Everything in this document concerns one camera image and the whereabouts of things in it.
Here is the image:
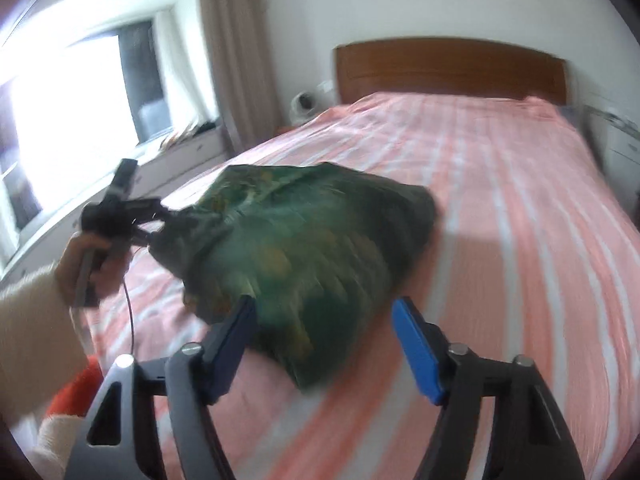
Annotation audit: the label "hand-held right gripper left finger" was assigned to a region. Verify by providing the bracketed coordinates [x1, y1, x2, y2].
[62, 294, 258, 480]

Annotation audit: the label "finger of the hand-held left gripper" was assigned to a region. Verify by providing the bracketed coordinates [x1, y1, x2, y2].
[131, 225, 168, 251]
[131, 198, 173, 222]

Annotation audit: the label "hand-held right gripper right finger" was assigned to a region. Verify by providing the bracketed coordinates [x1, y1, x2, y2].
[391, 297, 586, 480]

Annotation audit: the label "green patterned jacket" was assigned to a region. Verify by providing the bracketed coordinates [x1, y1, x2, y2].
[150, 161, 441, 391]

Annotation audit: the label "person's left forearm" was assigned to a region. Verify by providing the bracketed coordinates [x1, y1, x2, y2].
[0, 265, 91, 421]

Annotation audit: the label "person's left hand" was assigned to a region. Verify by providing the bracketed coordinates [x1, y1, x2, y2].
[54, 232, 133, 307]

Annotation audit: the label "white window seat drawers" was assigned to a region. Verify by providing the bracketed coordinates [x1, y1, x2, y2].
[125, 125, 225, 191]

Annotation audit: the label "dark window seat cushion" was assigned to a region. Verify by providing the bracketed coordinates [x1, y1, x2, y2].
[157, 119, 221, 148]

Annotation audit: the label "bright window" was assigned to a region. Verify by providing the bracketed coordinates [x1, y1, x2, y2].
[0, 17, 173, 261]

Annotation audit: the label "orange red cloth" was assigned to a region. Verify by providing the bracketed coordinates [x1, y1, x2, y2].
[47, 357, 103, 418]

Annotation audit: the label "bed with pink striped sheet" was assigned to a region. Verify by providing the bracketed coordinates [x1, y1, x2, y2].
[82, 91, 631, 480]

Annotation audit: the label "beige curtain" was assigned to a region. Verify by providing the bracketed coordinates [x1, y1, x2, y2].
[197, 0, 278, 158]

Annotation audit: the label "small white fan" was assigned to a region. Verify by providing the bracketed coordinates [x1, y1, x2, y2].
[289, 91, 318, 123]

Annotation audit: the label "wooden headboard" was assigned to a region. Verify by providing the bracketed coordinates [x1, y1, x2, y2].
[334, 37, 568, 107]

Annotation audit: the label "white bedside desk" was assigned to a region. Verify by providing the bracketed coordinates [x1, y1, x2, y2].
[582, 105, 640, 186]

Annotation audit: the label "thin black cable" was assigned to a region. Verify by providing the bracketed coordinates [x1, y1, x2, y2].
[119, 240, 140, 361]

